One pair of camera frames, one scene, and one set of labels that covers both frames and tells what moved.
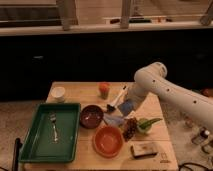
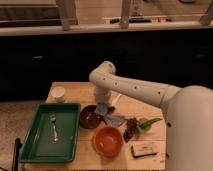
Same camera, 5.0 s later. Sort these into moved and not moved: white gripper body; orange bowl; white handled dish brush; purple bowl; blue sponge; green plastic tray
Moved: white gripper body; blue sponge
Not moved: purple bowl; green plastic tray; orange bowl; white handled dish brush
